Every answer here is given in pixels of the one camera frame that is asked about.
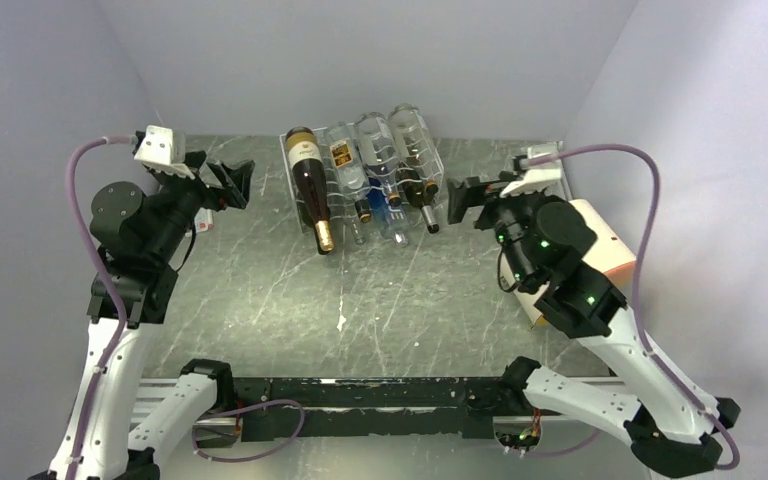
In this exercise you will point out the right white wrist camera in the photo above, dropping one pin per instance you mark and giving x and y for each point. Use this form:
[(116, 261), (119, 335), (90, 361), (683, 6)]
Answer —
[(536, 168)]

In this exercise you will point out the cream cylindrical container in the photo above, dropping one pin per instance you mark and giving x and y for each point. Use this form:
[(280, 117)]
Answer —
[(609, 255)]

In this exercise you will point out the white wire wine rack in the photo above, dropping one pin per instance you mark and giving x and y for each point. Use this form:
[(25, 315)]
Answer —
[(340, 208)]

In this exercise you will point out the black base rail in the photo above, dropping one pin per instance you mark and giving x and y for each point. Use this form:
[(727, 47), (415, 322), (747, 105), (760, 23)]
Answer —
[(467, 406)]

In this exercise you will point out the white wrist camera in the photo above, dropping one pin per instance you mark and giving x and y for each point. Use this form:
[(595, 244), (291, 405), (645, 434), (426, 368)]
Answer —
[(536, 168), (163, 150)]

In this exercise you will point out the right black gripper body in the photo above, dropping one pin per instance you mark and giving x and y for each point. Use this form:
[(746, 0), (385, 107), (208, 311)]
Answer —
[(515, 212)]

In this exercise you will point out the clear bottle orange label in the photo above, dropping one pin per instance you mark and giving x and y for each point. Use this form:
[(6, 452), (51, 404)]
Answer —
[(348, 166)]

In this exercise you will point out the blue vodka bottle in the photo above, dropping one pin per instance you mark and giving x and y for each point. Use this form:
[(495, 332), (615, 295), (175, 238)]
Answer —
[(392, 221)]

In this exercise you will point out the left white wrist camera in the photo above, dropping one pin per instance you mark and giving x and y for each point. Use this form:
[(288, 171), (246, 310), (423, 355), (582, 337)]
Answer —
[(163, 150)]

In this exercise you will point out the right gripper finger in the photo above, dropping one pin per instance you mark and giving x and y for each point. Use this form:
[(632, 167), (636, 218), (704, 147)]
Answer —
[(468, 184), (458, 204)]

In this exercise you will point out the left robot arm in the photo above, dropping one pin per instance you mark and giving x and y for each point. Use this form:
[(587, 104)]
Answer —
[(131, 237)]

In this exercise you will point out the dark red wine bottle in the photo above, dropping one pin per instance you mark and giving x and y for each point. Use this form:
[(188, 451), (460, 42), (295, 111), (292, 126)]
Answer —
[(309, 175)]

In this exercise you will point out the dark bottle silver cap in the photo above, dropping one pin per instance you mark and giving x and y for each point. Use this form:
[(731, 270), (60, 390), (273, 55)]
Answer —
[(420, 194)]

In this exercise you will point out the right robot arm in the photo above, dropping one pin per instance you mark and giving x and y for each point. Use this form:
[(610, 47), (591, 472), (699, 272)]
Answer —
[(673, 428)]

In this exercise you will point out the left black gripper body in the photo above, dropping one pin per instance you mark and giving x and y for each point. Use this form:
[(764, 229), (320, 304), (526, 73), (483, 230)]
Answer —
[(194, 191)]

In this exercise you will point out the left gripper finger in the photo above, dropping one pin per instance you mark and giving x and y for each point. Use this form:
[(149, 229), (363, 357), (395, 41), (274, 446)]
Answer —
[(238, 183), (217, 185)]

